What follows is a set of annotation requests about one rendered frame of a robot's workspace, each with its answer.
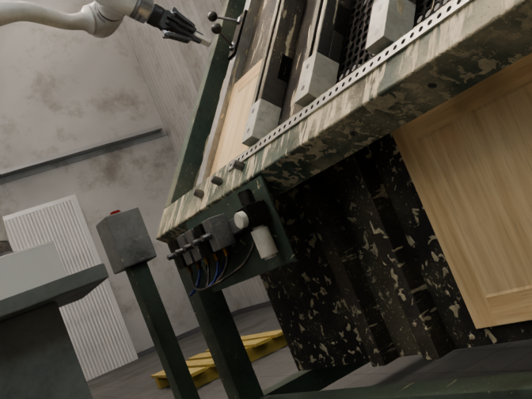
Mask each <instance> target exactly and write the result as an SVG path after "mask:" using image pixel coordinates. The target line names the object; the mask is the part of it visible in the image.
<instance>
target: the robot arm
mask: <svg viewBox="0 0 532 399"><path fill-rule="evenodd" d="M125 16H128V17H130V18H133V19H135V20H136V21H138V22H140V23H142V24H144V23H145V22H146V23H147V24H148V25H151V26H153V27H155V28H159V29H160V30H161V31H162V33H163V37H162V38H163V39H171V40H176V41H180V42H183V43H186V44H188V43H189V42H190V41H191V40H192V41H194V42H196V43H198V44H203V45H205V46H207V47H209V46H210V45H211V43H212V40H210V39H208V38H206V37H205V36H204V35H203V34H202V33H200V32H198V31H196V28H195V24H193V23H192V22H191V21H190V20H189V19H187V18H186V17H185V16H184V15H182V14H181V13H180V12H179V11H178V10H177V8H176V7H173V9H171V10H166V9H164V8H163V7H161V6H160V5H158V4H154V0H94V2H91V3H90V4H88V5H85V6H83V7H82V10H81V11H80V12H78V13H69V14H68V13H61V12H59V11H56V10H53V9H49V8H47V7H45V6H41V5H38V4H36V3H32V2H23V1H8V0H0V27H1V26H3V25H7V24H10V23H14V22H19V21H28V22H33V23H37V24H41V25H46V26H51V27H54V28H57V29H65V30H83V31H86V32H87V33H88V34H90V35H92V36H95V37H96V38H106V37H108V36H111V35H112V34H113V33H114V32H115V31H116V30H117V29H118V28H119V26H120V24H121V22H122V20H123V19H124V17H125ZM169 31H170V32H169ZM174 32H175V33H174ZM10 253H15V252H13V250H12V248H11V245H10V243H9V239H8V237H7V233H6V227H5V223H4V221H3V218H2V213H1V211H0V257H1V256H4V255H7V254H10Z"/></svg>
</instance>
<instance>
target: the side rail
mask: <svg viewBox="0 0 532 399"><path fill-rule="evenodd" d="M245 3H246V0H225V2H224V4H223V8H222V12H221V15H220V17H228V18H233V19H238V17H239V16H240V15H241V14H242V13H243V11H244V8H245ZM218 23H219V24H220V25H221V26H222V33H223V35H224V36H225V37H226V38H227V39H228V40H229V41H230V42H231V43H232V42H233V38H234V34H235V30H236V28H237V22H236V21H227V20H222V19H219V21H218ZM229 53H230V45H229V44H228V43H227V42H226V41H225V40H224V39H223V38H222V37H221V35H220V34H215V37H214V39H213V43H212V45H211V50H210V53H209V56H208V59H207V64H206V67H205V70H204V73H203V77H202V81H201V83H200V87H199V92H198V94H197V98H196V102H195V105H194V108H193V111H192V116H191V119H190V122H189V125H188V130H187V132H186V136H185V138H184V143H183V146H182V149H181V152H180V157H179V160H178V163H177V167H176V171H175V173H174V176H173V181H172V184H171V187H170V190H169V195H168V198H167V201H166V204H165V209H166V208H167V207H168V206H170V205H171V204H172V203H174V202H176V201H177V200H178V199H180V198H181V197H182V196H184V195H185V194H186V193H188V192H189V191H191V190H192V189H193V188H194V187H195V186H196V182H197V179H198V176H199V173H200V168H201V165H202V161H203V156H204V153H205V150H206V147H207V142H208V139H209V135H210V133H211V127H212V124H213V121H214V118H215V113H216V109H217V107H218V103H219V98H220V96H219V95H220V92H221V88H222V84H223V80H224V79H225V77H226V72H227V69H228V66H229V63H230V60H229V59H228V56H229Z"/></svg>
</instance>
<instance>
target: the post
mask: <svg viewBox="0 0 532 399"><path fill-rule="evenodd" d="M126 273H127V277H128V279H129V281H130V284H131V287H132V290H133V291H134V294H135V297H136V300H137V302H138V304H139V308H140V310H141V312H142V315H143V318H144V320H145V322H146V326H147V328H148V330H149V333H150V336H151V338H152V341H153V343H154V346H155V348H156V351H157V354H158V357H159V359H160V361H161V364H162V367H163V369H164V372H165V375H166V377H167V379H168V382H169V385H170V387H171V390H172V391H173V396H174V397H175V399H200V396H199V394H198V392H197V389H196V386H195V384H194V382H193V380H192V376H191V374H190V371H189V369H188V366H187V363H186V362H185V359H184V356H183V353H182V351H181V348H180V345H179V344H178V341H177V338H176V335H175V333H174V331H173V327H172V326H171V323H170V321H169V317H168V315H167V313H166V311H165V307H164V305H163V303H162V299H161V297H160V294H159V293H158V289H157V287H156V285H155V282H154V279H153V276H152V275H151V272H150V269H149V267H148V264H147V262H143V263H141V264H137V265H135V266H132V267H130V268H129V269H127V270H126Z"/></svg>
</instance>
